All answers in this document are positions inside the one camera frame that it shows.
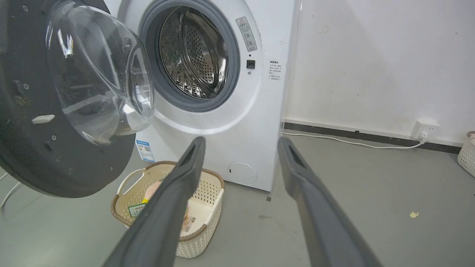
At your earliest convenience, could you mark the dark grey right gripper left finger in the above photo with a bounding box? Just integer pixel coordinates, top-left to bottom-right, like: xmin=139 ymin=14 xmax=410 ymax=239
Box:
xmin=102 ymin=136 xmax=206 ymax=267

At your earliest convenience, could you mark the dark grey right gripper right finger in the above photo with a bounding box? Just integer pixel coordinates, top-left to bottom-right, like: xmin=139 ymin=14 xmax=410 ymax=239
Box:
xmin=278 ymin=136 xmax=383 ymax=267

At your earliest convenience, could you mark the black round washing machine door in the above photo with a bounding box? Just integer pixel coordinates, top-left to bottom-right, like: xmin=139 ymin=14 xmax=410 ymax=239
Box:
xmin=0 ymin=0 xmax=155 ymax=198

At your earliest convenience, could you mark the white front-load washing machine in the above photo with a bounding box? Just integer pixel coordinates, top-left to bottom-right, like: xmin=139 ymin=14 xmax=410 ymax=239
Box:
xmin=104 ymin=0 xmax=302 ymax=192

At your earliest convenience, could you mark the pink doll in basket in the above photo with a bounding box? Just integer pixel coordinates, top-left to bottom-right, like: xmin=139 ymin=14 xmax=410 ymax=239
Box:
xmin=142 ymin=181 xmax=162 ymax=204

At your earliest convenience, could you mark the cream plastic laundry basket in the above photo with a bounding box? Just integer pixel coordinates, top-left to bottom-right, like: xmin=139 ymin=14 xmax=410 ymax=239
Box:
xmin=110 ymin=161 xmax=225 ymax=258

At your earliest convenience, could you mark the white woven basket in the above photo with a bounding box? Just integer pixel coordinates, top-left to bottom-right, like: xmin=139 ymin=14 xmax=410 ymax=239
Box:
xmin=457 ymin=131 xmax=475 ymax=177

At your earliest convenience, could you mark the white power cable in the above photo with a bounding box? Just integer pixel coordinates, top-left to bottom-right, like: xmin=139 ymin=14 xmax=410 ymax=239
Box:
xmin=282 ymin=132 xmax=427 ymax=149

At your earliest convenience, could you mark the white wall power socket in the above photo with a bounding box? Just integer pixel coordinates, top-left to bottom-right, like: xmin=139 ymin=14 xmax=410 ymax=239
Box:
xmin=411 ymin=119 xmax=441 ymax=142

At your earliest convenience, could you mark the thin white floor cable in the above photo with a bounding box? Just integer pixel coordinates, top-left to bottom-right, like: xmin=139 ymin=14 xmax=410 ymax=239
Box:
xmin=0 ymin=172 xmax=22 ymax=209

